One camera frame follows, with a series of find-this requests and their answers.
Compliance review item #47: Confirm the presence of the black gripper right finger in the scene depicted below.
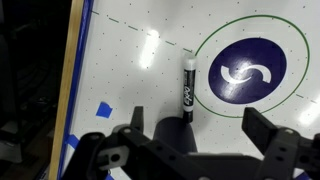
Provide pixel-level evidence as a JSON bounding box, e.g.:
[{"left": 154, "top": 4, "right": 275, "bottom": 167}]
[{"left": 241, "top": 107, "right": 279, "bottom": 156}]

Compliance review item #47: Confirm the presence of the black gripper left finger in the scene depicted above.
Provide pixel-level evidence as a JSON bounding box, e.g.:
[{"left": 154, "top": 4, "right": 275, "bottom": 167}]
[{"left": 129, "top": 105, "right": 145, "bottom": 133}]

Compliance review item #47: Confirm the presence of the black dry erase marker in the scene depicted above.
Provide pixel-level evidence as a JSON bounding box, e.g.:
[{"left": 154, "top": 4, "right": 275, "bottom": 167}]
[{"left": 181, "top": 56, "right": 198, "bottom": 124}]

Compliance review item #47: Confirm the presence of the black plastic cup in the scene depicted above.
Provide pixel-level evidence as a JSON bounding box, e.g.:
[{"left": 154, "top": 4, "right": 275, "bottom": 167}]
[{"left": 153, "top": 116, "right": 198, "bottom": 155}]

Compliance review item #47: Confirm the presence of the small blue tape piece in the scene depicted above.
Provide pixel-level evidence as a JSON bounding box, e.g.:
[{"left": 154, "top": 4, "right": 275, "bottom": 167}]
[{"left": 95, "top": 101, "right": 114, "bottom": 119}]

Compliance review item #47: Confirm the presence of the white blue air hockey table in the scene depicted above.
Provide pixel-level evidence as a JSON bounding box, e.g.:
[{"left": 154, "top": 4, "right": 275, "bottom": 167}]
[{"left": 56, "top": 0, "right": 320, "bottom": 180}]

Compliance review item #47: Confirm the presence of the long blue tape strip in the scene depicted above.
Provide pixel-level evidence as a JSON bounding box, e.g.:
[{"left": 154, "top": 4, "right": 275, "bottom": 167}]
[{"left": 64, "top": 133, "right": 81, "bottom": 150}]

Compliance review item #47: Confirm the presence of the light wooden table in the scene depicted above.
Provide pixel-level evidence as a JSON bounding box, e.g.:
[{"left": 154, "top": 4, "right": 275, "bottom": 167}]
[{"left": 48, "top": 0, "right": 86, "bottom": 180}]

